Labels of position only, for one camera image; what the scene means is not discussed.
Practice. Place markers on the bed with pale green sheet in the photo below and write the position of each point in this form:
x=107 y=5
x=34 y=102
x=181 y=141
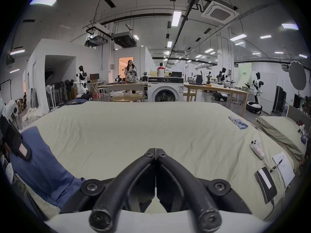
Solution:
x=136 y=127

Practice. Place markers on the white hand controller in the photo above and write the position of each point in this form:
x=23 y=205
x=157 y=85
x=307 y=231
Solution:
x=257 y=149

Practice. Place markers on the dark blue shirt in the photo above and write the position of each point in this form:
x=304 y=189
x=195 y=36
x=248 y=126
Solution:
x=43 y=164

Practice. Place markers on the white washing machine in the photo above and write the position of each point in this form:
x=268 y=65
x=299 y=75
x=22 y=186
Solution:
x=165 y=89

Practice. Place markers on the bed with grey headboard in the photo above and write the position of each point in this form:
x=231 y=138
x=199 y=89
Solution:
x=279 y=130

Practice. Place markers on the white paper sheet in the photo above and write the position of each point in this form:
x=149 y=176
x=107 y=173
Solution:
x=284 y=169

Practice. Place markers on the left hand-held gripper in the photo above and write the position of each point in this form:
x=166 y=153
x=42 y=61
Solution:
x=9 y=107

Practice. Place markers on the black pen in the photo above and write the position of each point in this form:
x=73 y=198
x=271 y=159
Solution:
x=278 y=164

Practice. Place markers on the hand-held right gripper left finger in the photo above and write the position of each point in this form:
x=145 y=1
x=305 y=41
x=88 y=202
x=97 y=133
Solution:
x=136 y=176

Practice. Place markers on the row of blue batteries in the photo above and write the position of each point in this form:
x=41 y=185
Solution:
x=238 y=122

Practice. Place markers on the blue cloth pile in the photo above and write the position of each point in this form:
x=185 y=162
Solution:
x=75 y=102

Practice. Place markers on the white humanoid robot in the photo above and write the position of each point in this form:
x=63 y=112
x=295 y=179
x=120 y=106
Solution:
x=256 y=91
x=82 y=81
x=221 y=78

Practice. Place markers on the white cloth pile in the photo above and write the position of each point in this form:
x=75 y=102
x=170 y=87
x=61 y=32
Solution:
x=32 y=113

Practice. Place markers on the round wooden table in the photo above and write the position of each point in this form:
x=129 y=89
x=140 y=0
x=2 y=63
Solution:
x=126 y=98

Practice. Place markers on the group of standing fans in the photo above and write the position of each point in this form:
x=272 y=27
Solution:
x=58 y=92

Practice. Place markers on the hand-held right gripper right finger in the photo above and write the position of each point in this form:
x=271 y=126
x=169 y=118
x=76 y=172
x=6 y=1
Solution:
x=177 y=177

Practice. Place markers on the long wooden table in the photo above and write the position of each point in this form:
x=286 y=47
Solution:
x=124 y=84
x=213 y=90

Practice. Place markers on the round grey reflector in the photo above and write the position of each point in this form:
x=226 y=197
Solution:
x=297 y=75

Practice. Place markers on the black pouch with white label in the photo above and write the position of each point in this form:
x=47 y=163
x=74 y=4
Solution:
x=266 y=184

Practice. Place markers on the black cabinet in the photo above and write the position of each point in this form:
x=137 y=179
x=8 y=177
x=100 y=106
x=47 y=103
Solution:
x=280 y=98

